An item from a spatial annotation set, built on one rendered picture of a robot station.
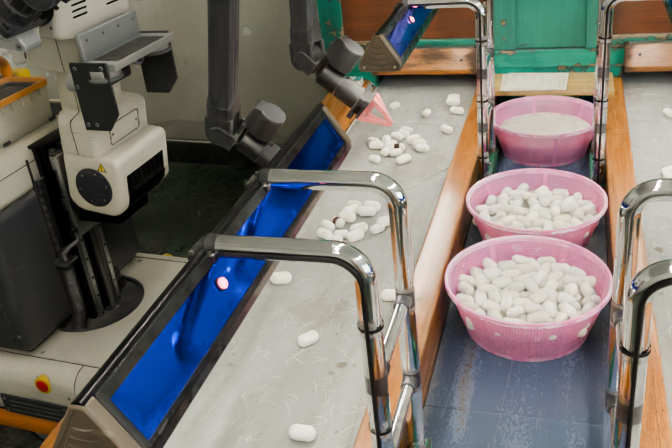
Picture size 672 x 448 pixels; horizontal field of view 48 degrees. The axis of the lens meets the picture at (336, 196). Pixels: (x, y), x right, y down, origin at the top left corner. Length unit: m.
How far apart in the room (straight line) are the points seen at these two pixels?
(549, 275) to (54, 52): 1.20
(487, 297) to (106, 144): 1.01
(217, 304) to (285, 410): 0.40
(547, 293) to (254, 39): 2.39
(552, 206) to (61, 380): 1.29
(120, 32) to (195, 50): 1.73
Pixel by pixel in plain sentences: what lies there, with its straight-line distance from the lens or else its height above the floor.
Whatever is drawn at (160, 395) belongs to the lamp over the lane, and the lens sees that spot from 0.65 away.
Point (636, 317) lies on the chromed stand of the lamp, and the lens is 0.70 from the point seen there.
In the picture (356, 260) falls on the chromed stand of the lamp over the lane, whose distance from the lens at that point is 0.70.
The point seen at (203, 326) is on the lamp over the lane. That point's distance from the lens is 0.71.
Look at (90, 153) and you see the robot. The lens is 1.90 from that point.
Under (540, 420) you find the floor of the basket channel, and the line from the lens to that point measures 1.17.
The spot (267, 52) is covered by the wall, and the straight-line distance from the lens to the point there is 3.44.
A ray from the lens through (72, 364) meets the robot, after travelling 2.13.
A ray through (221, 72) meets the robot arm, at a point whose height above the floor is 1.04.
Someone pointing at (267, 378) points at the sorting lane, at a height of 0.74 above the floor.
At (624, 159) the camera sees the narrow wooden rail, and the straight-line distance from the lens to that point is 1.71.
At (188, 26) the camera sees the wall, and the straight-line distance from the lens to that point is 3.60.
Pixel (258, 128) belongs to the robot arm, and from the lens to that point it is 1.57.
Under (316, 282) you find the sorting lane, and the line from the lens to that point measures 1.36.
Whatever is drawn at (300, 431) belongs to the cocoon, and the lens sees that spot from 1.05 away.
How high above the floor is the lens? 1.48
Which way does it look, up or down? 27 degrees down
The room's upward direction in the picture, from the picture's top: 7 degrees counter-clockwise
